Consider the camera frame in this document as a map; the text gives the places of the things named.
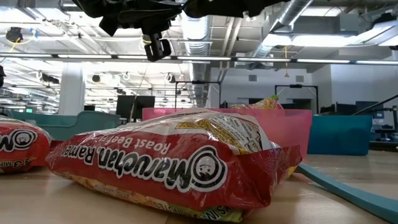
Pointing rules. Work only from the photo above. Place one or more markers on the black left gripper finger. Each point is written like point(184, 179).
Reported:
point(155, 40)

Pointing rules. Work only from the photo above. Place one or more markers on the yellow green shrimp ramen packet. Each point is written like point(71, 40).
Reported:
point(261, 104)

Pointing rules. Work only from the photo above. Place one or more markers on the teal green plastic bin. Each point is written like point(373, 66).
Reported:
point(81, 124)

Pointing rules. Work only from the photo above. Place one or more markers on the pink plastic tray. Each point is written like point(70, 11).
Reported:
point(286, 127)

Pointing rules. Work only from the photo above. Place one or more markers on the blue rectangular plastic bin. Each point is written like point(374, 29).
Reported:
point(339, 135)

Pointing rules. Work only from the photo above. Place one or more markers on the black computer monitor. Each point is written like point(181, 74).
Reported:
point(145, 105)
point(124, 105)

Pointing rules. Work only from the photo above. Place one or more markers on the black round ceiling speaker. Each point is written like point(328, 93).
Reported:
point(96, 78)

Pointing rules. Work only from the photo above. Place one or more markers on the white pillar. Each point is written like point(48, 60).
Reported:
point(71, 93)

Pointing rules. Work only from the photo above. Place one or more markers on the black ceiling spotlight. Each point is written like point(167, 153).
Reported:
point(49, 78)

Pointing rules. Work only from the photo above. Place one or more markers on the red ramen noodle packet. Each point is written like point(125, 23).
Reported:
point(155, 174)
point(21, 146)

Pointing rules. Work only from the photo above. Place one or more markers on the green exit sign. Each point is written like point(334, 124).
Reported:
point(29, 110)

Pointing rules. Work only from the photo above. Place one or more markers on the black desk monitor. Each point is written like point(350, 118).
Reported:
point(368, 107)

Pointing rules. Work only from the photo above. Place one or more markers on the silver spiral ventilation duct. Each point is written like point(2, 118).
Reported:
point(196, 37)

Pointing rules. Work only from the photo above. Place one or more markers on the long ceiling light rail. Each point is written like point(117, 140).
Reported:
point(84, 56)

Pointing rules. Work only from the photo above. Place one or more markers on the grey wall vent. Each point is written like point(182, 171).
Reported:
point(252, 78)

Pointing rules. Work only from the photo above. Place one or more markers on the silver slanted ventilation duct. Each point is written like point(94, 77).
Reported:
point(298, 9)

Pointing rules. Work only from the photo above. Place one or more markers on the black rectangular stand frame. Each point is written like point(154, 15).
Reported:
point(295, 86)

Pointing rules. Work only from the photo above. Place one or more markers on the black ceiling camera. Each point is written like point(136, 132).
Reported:
point(14, 34)

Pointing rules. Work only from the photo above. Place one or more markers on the black metal table frame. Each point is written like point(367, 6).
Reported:
point(384, 145)

